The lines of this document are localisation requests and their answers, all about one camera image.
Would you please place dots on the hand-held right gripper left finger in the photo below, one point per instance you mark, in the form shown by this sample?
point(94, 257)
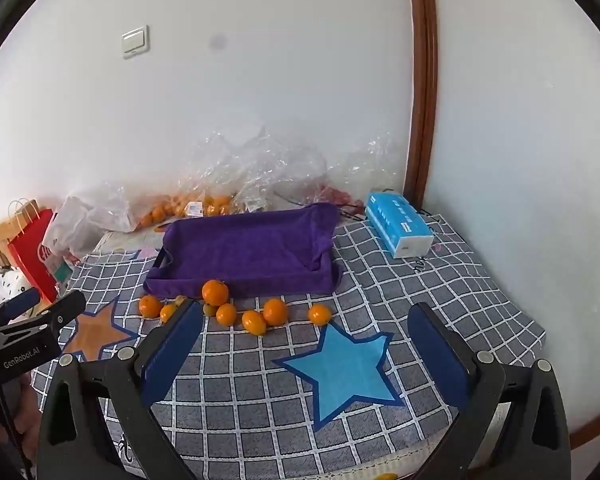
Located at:
point(172, 355)

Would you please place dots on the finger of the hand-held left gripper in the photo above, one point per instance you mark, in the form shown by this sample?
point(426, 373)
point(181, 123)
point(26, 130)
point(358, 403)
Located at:
point(65, 310)
point(22, 300)

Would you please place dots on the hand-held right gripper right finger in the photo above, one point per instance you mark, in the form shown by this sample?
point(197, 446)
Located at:
point(440, 360)

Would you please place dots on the large orange with stem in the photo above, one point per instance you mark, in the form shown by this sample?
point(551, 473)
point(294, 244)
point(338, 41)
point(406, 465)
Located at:
point(215, 292)

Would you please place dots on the white dotted cloth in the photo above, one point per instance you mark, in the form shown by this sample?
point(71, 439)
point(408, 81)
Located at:
point(5, 282)

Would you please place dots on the red paper bag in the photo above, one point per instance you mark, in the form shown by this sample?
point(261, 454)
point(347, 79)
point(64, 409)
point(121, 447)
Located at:
point(30, 260)

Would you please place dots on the white plastic bag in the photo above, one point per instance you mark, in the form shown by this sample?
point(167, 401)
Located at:
point(75, 225)

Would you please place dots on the grey checked star bed sheet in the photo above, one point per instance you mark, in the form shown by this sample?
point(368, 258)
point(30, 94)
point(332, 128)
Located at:
point(260, 410)

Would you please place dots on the purple towel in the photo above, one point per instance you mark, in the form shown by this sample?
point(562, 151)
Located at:
point(240, 245)

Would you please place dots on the pile of small tangerines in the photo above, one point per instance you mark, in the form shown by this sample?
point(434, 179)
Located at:
point(157, 214)

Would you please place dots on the blue tissue pack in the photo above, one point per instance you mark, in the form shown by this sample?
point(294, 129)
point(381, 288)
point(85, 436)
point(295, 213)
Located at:
point(395, 215)

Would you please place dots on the clear bag of oranges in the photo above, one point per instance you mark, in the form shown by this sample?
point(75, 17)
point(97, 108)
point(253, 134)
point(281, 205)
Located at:
point(215, 204)

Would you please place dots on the brown wooden baseboard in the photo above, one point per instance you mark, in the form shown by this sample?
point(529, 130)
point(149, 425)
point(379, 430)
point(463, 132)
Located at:
point(597, 417)

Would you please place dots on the pile of red cherry tomatoes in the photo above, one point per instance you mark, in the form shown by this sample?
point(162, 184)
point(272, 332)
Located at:
point(337, 195)

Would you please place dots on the crumpled clear plastic bag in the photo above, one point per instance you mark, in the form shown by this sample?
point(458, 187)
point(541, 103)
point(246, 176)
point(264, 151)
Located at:
point(250, 160)
point(370, 165)

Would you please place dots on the brown wooden door frame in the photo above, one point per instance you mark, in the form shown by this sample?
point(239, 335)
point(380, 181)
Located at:
point(422, 85)

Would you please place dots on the white light switch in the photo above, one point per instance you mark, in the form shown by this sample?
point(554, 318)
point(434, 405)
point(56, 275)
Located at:
point(135, 41)

